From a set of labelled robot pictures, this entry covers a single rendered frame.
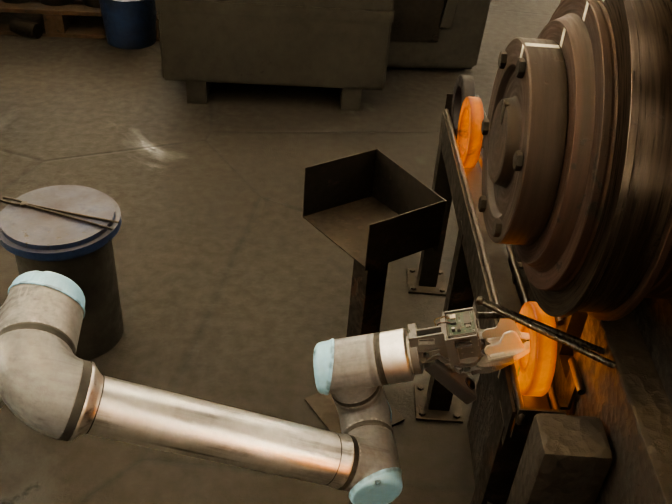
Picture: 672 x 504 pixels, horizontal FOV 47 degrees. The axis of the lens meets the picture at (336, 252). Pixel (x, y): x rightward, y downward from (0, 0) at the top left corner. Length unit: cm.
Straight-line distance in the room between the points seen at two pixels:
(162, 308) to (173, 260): 25
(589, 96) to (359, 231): 92
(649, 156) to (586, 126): 8
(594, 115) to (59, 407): 78
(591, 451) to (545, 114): 46
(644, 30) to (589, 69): 7
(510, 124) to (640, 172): 21
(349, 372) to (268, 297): 124
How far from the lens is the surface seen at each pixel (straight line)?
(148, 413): 116
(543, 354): 126
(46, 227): 213
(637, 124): 90
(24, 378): 114
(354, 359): 129
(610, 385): 117
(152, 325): 243
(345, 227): 179
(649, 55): 94
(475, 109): 203
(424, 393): 223
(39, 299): 122
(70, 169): 324
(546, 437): 112
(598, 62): 96
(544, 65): 101
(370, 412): 136
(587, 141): 94
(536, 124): 96
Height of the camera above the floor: 160
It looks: 36 degrees down
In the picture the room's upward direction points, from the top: 5 degrees clockwise
